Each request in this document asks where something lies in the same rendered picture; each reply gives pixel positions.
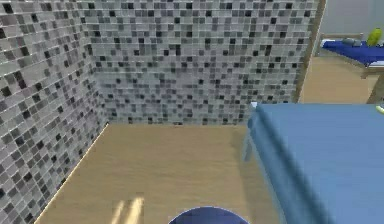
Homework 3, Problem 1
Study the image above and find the dark blue round object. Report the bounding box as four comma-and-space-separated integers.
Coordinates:
168, 206, 251, 224

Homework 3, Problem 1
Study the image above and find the grey flat object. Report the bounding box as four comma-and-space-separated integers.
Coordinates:
341, 37, 364, 47

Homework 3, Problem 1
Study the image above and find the dark blue bed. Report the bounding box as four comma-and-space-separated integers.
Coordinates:
317, 33, 384, 104

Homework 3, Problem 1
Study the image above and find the yellow-green ball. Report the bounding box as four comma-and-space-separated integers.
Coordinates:
366, 27, 384, 47

